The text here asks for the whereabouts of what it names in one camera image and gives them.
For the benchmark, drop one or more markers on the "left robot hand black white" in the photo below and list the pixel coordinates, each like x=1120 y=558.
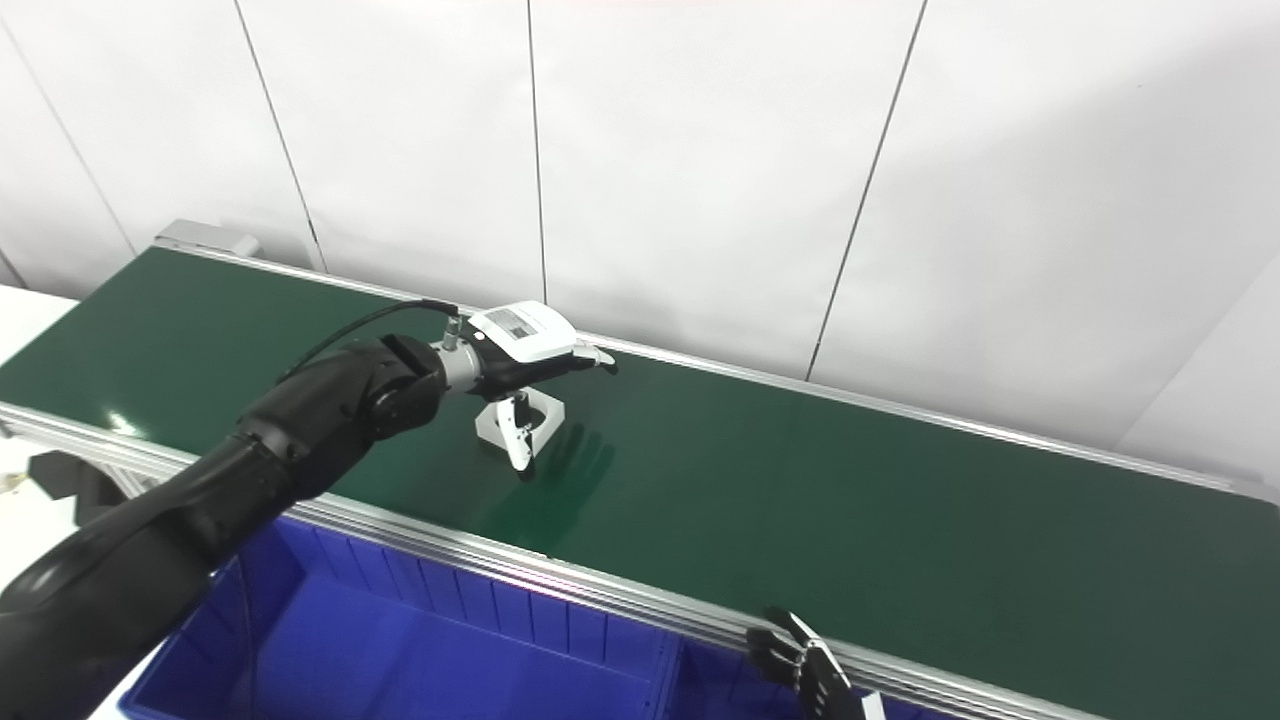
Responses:
x=525 y=335

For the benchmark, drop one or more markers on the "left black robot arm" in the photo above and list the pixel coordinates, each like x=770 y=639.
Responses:
x=200 y=500

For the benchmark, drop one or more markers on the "white square part round hole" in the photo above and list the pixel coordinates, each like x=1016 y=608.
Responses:
x=548 y=410

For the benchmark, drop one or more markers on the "blue plastic bin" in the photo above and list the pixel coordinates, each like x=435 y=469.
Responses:
x=400 y=650
x=715 y=690

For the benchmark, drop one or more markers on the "grey conveyor motor box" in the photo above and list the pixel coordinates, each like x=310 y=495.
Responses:
x=205 y=238

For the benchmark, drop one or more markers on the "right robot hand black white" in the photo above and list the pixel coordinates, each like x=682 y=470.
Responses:
x=825 y=685

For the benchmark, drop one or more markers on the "aluminium conveyor leg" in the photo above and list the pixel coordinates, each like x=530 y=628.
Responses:
x=130 y=480

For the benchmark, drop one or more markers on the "green conveyor belt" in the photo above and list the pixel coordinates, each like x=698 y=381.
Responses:
x=800 y=500

